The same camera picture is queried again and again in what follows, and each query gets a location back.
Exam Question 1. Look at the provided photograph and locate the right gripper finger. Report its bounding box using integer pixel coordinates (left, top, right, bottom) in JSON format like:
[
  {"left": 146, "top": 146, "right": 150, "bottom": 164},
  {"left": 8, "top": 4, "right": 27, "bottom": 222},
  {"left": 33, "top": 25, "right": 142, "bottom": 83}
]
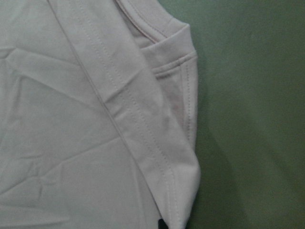
[{"left": 158, "top": 219, "right": 168, "bottom": 229}]

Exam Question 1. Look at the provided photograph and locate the pink Snoopy t-shirt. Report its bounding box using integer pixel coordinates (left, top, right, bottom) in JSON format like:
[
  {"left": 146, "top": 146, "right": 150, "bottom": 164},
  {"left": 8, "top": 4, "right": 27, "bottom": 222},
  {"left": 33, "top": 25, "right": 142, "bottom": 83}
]
[{"left": 0, "top": 0, "right": 200, "bottom": 229}]

